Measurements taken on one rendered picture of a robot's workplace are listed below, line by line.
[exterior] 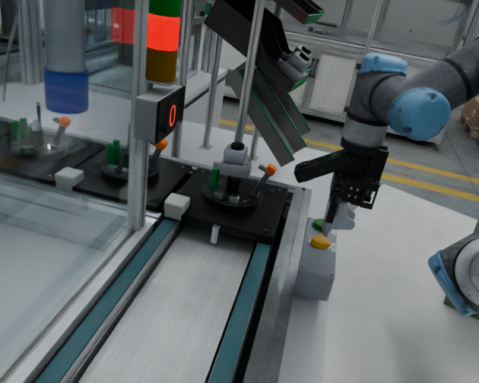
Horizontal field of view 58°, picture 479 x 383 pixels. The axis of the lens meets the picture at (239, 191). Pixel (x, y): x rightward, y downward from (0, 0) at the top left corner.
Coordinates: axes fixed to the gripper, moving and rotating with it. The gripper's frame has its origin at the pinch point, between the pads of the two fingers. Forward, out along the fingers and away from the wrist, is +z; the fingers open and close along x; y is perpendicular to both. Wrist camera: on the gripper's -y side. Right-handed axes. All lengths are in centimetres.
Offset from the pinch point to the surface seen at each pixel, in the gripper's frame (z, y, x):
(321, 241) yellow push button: 2.3, 0.1, -0.9
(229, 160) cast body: -7.5, -22.9, 6.3
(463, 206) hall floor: 100, 125, 267
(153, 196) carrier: 2.5, -37.3, 0.6
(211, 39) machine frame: -5, -75, 174
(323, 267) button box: 3.4, 1.2, -8.0
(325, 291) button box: 7.0, 2.5, -10.6
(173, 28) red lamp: -35.0, -31.1, -11.8
